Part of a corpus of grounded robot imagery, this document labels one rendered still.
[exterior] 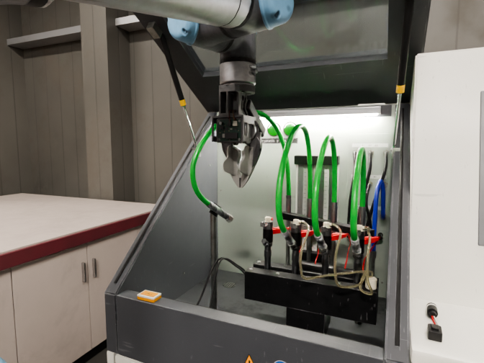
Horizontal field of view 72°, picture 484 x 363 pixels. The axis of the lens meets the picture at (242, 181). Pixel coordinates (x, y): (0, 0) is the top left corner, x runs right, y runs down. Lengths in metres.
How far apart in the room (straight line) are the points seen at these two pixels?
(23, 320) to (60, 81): 2.73
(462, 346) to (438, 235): 0.25
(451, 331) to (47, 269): 1.79
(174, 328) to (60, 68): 3.60
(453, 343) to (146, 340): 0.65
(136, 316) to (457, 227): 0.77
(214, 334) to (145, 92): 2.80
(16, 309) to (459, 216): 1.84
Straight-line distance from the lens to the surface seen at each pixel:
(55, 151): 4.21
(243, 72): 0.69
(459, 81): 0.96
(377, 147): 1.14
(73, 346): 2.32
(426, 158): 0.90
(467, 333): 0.79
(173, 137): 3.14
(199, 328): 0.81
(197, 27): 0.62
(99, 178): 3.34
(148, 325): 0.90
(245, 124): 0.67
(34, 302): 2.05
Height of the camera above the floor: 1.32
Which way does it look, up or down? 6 degrees down
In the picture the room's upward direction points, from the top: straight up
